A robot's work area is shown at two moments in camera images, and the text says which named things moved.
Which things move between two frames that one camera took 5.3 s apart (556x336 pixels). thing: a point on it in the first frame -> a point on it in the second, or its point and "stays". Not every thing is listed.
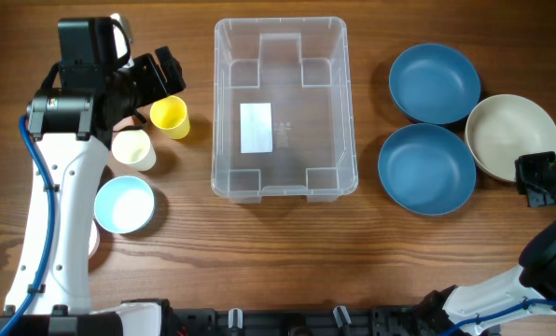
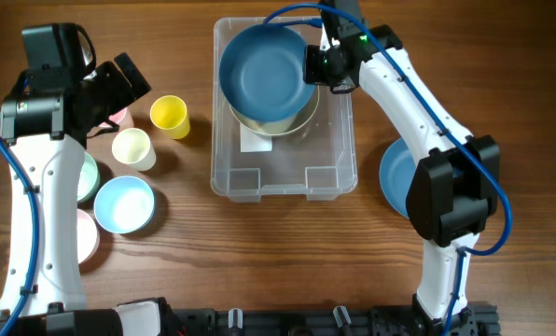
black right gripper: [527, 174] -> [319, 61]
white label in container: [256, 128] stays
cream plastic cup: [133, 147] stays
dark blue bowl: [435, 84] -> [262, 70]
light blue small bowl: [123, 204] stays
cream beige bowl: [503, 127] -> [288, 124]
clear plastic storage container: [283, 121] stays
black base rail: [204, 318] stays
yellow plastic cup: [169, 114] stays
